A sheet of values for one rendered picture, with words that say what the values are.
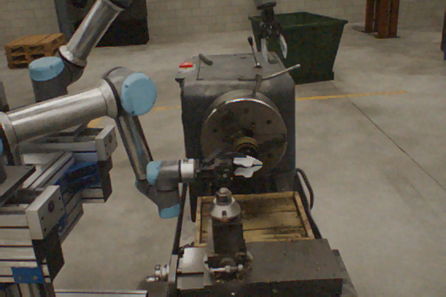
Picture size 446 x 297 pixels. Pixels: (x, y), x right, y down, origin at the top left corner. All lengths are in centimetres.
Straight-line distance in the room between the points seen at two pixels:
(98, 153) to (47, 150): 19
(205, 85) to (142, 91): 54
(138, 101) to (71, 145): 55
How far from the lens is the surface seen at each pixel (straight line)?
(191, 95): 174
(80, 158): 175
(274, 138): 160
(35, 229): 132
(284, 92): 175
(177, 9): 1150
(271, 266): 119
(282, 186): 176
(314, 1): 1181
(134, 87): 124
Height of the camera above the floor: 170
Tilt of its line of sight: 21 degrees down
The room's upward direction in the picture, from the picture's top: 4 degrees counter-clockwise
